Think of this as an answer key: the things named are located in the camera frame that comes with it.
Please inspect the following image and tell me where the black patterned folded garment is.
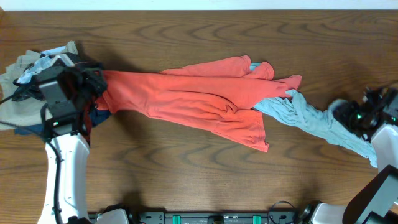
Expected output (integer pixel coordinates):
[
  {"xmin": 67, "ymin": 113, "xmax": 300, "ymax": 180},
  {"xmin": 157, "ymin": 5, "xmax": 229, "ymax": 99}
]
[{"xmin": 11, "ymin": 52, "xmax": 94, "ymax": 103}]

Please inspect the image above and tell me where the black loop cable at base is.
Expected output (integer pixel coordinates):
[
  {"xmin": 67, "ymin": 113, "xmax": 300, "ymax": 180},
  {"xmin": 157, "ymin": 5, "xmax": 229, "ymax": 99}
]
[{"xmin": 267, "ymin": 200, "xmax": 299, "ymax": 223}]

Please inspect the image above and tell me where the light blue-grey garment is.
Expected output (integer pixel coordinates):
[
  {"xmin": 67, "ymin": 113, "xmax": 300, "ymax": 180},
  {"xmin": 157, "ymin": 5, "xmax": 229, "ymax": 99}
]
[{"xmin": 246, "ymin": 63, "xmax": 377, "ymax": 168}]

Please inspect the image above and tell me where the navy blue folded garment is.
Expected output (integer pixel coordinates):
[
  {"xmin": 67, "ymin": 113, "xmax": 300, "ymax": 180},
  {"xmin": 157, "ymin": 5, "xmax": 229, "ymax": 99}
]
[{"xmin": 14, "ymin": 109, "xmax": 111, "ymax": 136}]

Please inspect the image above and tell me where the orange-red t-shirt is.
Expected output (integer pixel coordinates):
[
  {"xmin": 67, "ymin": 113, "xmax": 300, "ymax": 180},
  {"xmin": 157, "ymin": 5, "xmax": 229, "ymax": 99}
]
[{"xmin": 96, "ymin": 55, "xmax": 302, "ymax": 152}]

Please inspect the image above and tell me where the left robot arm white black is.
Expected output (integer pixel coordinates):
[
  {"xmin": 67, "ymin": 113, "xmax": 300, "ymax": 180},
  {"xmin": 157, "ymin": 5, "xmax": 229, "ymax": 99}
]
[{"xmin": 34, "ymin": 62, "xmax": 108, "ymax": 223}]

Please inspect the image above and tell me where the beige folded garment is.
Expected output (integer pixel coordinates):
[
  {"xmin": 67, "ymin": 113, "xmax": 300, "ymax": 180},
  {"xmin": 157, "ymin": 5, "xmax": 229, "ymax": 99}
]
[{"xmin": 1, "ymin": 41, "xmax": 78, "ymax": 126}]

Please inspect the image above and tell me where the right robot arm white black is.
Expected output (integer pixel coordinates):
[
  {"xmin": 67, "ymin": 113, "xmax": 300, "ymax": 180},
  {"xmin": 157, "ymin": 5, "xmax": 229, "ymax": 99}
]
[{"xmin": 301, "ymin": 87, "xmax": 397, "ymax": 224}]

